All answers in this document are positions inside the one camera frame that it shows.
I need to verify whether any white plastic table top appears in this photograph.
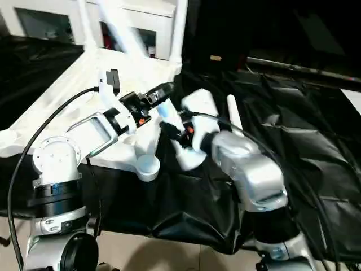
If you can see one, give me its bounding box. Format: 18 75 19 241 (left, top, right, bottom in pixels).
0 46 182 182

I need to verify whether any long black rod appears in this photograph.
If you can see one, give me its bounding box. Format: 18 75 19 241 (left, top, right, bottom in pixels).
246 57 361 83

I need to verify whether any white paper sheet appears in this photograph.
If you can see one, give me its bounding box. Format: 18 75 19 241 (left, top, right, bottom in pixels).
339 88 361 110

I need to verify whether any black right camera cable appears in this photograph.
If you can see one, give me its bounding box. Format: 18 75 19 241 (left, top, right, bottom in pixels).
182 111 341 271

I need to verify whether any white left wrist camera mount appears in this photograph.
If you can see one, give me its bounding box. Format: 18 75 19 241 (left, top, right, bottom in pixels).
96 68 137 137

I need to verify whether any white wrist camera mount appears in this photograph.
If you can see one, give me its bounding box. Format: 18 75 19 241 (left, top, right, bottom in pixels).
179 88 221 152
96 68 137 137

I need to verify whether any white plastic table leg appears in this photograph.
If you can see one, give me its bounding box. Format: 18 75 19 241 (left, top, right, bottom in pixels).
168 0 189 66
97 0 207 172
76 0 99 55
226 94 245 134

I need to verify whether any white glass-door cabinet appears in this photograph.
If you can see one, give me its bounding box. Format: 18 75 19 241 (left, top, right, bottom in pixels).
0 0 178 62

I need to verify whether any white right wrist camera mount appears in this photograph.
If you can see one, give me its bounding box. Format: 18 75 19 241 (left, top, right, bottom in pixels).
179 88 221 152

